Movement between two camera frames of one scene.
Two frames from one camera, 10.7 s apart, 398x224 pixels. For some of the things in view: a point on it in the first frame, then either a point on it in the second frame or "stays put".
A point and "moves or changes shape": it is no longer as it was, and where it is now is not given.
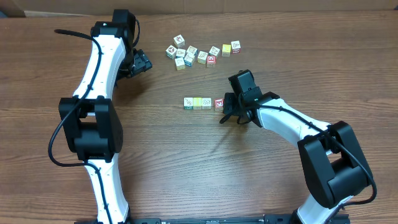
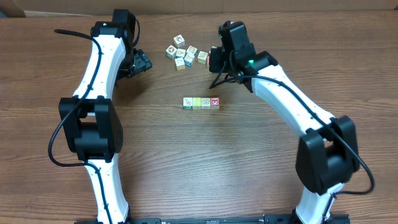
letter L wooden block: (197, 102) stays put
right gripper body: (232, 106) to (219, 63)
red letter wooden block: (219, 102) moves or changes shape
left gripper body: (140, 61) stays put
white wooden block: (206, 103) stays put
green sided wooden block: (188, 102) stays put
